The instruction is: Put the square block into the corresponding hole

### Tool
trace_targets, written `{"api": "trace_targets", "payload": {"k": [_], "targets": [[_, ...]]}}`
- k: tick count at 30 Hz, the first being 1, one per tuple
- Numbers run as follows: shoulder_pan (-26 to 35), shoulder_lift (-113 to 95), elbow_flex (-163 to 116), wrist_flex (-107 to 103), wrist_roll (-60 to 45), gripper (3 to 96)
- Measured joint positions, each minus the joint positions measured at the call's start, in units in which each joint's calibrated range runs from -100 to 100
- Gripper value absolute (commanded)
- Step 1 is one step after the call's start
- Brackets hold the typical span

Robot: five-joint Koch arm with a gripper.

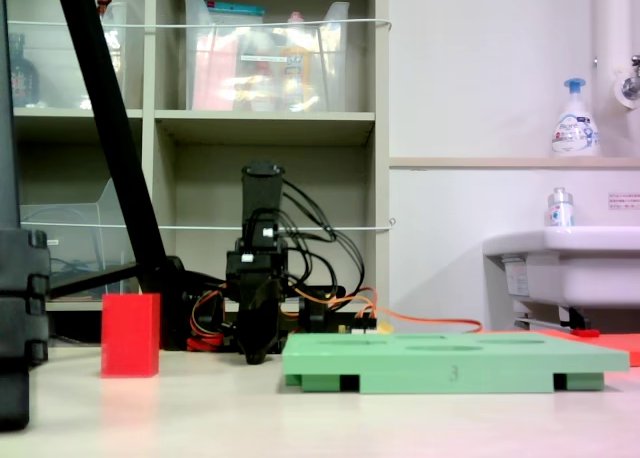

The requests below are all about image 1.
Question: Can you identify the black tripod brace bar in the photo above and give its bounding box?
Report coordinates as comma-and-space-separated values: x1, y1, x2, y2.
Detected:
47, 261, 144, 300

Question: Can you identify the dark patterned bottle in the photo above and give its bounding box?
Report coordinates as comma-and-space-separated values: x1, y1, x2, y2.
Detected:
7, 32, 41, 108

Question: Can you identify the beige shelf unit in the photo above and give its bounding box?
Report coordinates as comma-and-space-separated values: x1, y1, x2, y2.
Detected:
0, 0, 391, 349

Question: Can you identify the white blue pump soap bottle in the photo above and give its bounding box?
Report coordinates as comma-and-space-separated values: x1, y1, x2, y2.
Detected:
549, 77, 601, 158

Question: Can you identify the large clear storage bin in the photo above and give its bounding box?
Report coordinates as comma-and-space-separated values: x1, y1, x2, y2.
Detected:
183, 0, 351, 113

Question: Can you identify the clear plastic file box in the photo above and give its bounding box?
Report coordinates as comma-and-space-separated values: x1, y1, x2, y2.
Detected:
74, 0, 144, 110
19, 177, 141, 302

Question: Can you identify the white shelf cord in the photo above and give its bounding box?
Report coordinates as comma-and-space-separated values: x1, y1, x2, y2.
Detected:
7, 18, 394, 32
19, 217, 397, 232

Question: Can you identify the small clear sanitizer bottle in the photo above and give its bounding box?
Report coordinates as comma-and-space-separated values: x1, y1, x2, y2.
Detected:
543, 186, 576, 228

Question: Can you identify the red square block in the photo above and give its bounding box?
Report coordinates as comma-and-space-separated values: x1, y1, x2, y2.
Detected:
101, 292, 162, 379

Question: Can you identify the yellow bottle with pink cap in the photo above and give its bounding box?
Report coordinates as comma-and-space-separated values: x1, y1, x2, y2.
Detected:
279, 11, 321, 112

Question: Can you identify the metal faucet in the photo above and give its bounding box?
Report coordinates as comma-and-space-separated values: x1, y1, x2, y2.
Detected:
614, 53, 640, 110

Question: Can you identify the black arm wire bundle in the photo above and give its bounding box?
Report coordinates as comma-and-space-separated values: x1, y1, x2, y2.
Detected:
277, 177, 366, 309

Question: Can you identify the white sink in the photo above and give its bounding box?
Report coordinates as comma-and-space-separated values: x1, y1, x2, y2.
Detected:
482, 226, 640, 332

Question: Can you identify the green shape sorting board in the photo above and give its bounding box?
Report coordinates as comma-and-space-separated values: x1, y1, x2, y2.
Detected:
281, 331, 630, 395

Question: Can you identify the red table clamp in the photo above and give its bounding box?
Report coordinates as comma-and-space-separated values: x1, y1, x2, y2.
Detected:
186, 332, 225, 352

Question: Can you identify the pink packet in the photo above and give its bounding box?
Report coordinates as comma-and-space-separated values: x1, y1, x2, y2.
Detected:
192, 33, 240, 112

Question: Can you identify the black notched tripod leg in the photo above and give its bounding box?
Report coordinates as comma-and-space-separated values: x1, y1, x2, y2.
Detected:
0, 0, 52, 433

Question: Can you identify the white wall pipe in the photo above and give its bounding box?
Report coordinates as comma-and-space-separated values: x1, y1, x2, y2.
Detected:
591, 0, 640, 157

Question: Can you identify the orange flat block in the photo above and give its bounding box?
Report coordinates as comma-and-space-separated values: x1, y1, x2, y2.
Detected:
537, 328, 640, 368

